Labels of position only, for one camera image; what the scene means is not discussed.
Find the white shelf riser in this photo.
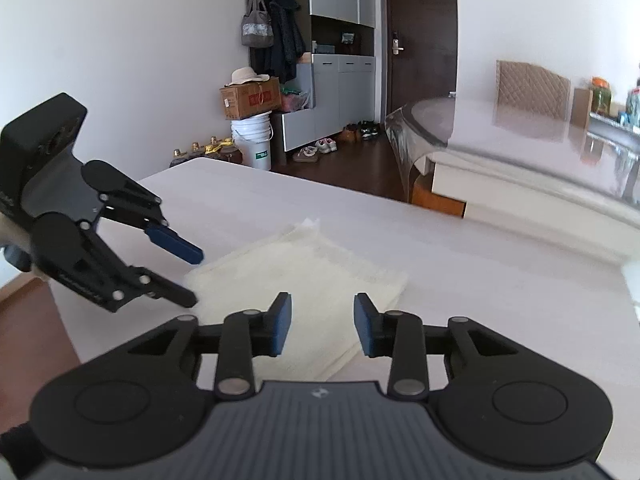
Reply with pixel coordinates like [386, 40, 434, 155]
[590, 112, 640, 136]

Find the grey tote bag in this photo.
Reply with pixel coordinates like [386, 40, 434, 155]
[241, 0, 275, 48]

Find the cluster of oil bottles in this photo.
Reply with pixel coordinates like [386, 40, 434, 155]
[169, 135, 247, 168]

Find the straw hat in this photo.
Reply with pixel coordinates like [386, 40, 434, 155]
[225, 66, 271, 88]

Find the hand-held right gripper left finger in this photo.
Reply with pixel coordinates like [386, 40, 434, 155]
[117, 291, 293, 401]

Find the white plastic bucket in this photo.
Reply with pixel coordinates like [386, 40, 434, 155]
[231, 111, 273, 171]

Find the orange-lidded pickle jar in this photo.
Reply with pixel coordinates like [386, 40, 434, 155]
[591, 76, 613, 116]

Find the person's left hand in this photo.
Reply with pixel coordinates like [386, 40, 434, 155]
[0, 212, 31, 247]

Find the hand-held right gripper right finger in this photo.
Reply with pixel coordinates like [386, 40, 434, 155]
[353, 291, 527, 401]

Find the cream terry towel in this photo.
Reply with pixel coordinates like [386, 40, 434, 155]
[181, 218, 410, 383]

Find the pink green plastic bag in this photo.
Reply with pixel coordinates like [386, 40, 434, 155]
[280, 87, 310, 113]

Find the white glass-topped dining table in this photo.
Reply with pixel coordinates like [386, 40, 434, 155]
[385, 95, 640, 266]

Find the row of shoes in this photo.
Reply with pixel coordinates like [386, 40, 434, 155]
[292, 120, 381, 163]

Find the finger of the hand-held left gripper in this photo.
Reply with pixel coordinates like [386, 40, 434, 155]
[107, 267, 197, 311]
[100, 182, 203, 265]

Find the beige quilted chair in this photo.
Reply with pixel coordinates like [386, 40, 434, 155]
[495, 59, 572, 123]

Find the dark hanging coat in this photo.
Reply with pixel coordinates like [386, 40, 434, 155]
[250, 0, 307, 86]

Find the brown wooden board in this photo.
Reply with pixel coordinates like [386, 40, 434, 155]
[572, 87, 593, 128]

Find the dark brown door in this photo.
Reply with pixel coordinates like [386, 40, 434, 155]
[385, 0, 458, 118]

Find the red printed cardboard box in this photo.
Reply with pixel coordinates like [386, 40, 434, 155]
[219, 77, 282, 121]

